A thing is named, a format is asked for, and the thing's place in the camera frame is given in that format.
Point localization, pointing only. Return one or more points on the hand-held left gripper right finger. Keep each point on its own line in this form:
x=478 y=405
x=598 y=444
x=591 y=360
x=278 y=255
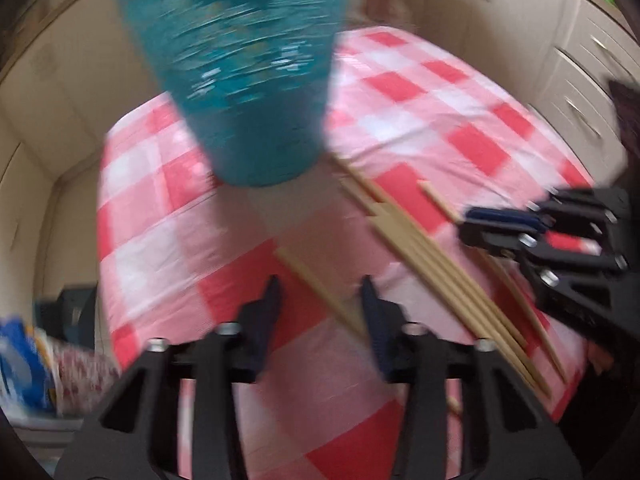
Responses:
x=376 y=332

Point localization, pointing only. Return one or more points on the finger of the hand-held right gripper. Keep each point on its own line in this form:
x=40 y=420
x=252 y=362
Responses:
x=495 y=241
x=500 y=216

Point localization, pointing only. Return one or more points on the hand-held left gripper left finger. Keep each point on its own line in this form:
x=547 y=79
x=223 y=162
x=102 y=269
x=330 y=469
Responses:
x=262 y=330

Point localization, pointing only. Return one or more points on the long wooden chopstick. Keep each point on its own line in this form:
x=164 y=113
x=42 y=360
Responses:
x=320 y=286
x=440 y=201

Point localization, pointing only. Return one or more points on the set of wooden chopsticks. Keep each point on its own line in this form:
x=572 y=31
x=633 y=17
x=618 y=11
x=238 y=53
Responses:
x=425 y=260

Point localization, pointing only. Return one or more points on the teal plastic basket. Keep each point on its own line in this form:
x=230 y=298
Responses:
x=240 y=70

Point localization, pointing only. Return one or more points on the red checked tablecloth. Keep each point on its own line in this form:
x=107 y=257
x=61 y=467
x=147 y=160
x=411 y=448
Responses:
x=250 y=240

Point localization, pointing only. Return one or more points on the cream cabinets with drawers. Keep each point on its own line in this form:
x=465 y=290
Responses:
x=540 y=35

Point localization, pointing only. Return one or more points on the patterned plastic bag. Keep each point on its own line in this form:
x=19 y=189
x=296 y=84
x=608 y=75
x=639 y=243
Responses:
x=85 y=377

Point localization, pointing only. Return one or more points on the blue shopping bag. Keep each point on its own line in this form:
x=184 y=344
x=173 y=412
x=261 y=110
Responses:
x=22 y=365

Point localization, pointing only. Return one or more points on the cream sink counter cabinets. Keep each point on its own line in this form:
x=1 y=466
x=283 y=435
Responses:
x=60 y=90

